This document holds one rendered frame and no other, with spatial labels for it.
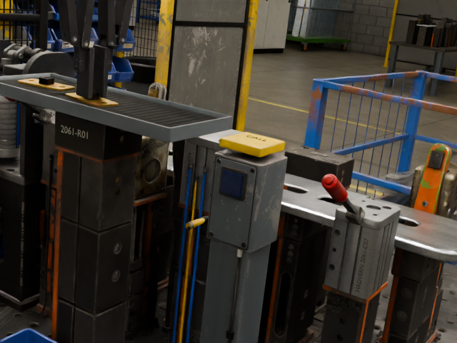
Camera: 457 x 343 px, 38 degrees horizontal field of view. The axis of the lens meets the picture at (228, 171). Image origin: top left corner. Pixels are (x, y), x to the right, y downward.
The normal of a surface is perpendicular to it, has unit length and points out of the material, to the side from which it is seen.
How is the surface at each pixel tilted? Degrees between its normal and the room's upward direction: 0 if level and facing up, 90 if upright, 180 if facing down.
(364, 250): 90
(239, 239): 90
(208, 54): 94
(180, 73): 90
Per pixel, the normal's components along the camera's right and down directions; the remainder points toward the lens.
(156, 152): 0.82, 0.24
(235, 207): -0.56, 0.18
